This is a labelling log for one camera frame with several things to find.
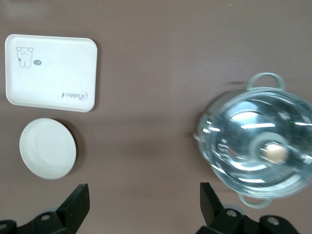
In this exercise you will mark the white round plate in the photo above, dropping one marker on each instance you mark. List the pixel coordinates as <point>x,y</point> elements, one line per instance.
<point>47,148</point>

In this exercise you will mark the glass pot lid beige knob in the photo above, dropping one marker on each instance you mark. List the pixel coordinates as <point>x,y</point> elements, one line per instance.
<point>258,136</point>

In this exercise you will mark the white rectangular tray bear print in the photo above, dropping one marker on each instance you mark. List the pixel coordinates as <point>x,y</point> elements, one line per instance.
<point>52,73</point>

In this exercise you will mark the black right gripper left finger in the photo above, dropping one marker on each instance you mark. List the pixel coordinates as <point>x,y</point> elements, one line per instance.
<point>73,204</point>

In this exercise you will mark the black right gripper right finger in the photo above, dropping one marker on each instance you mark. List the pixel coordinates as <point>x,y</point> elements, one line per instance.
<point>212,204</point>

